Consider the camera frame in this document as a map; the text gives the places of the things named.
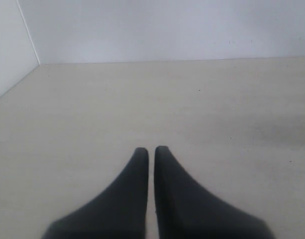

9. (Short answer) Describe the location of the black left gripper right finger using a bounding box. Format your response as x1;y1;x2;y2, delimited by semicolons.
154;146;274;239

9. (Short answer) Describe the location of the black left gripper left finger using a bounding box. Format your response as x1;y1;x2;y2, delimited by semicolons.
43;147;149;239

